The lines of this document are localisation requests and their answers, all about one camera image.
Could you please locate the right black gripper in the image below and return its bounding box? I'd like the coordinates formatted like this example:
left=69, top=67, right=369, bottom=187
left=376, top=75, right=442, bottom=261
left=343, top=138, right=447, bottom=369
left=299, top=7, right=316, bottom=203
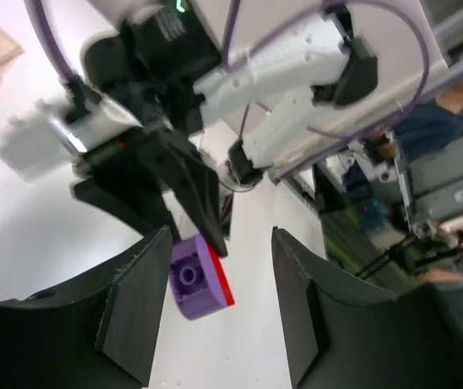
left=71, top=130, right=228, bottom=258

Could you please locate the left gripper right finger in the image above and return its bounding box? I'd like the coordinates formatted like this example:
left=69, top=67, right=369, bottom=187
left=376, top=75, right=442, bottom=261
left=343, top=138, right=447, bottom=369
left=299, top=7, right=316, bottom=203
left=272, top=228, right=463, bottom=388

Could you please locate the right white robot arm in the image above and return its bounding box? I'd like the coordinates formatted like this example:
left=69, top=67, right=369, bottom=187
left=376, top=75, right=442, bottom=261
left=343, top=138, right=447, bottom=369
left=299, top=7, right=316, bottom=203
left=72, top=1, right=378, bottom=256

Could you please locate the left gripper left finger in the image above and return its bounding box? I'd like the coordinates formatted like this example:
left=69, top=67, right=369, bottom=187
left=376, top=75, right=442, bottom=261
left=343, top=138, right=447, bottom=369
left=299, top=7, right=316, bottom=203
left=0, top=228, right=173, bottom=386

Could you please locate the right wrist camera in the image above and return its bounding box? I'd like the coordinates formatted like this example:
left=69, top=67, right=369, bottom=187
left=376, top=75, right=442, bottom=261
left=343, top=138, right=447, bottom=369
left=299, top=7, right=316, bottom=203
left=0, top=97, right=139, bottom=182

